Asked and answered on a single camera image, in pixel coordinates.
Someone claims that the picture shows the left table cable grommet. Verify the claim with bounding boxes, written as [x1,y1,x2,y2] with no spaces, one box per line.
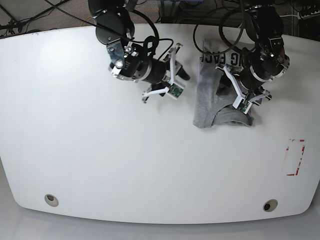
[44,194,59,207]

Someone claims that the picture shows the right table cable grommet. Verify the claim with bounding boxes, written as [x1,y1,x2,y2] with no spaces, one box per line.
[263,199,278,213]

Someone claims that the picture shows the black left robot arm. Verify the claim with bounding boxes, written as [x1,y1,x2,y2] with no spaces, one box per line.
[218,0,290,97]

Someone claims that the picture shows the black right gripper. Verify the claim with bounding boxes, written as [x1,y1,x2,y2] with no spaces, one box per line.
[108,44,190,97]

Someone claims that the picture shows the red tape rectangle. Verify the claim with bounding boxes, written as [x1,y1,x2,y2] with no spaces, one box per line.
[283,139,306,177]

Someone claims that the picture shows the white power strip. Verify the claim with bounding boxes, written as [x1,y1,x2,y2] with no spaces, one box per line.
[298,2,320,20]

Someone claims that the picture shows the table cable grommet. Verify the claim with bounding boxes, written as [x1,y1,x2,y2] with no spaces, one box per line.
[44,194,59,207]
[263,199,278,213]

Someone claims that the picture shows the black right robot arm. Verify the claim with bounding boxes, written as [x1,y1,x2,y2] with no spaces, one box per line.
[88,0,190,102]

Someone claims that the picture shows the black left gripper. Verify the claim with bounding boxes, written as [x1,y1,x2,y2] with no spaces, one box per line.
[216,36,290,96]

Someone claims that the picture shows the grey T-shirt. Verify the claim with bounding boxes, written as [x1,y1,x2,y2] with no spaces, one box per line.
[193,50,254,129]

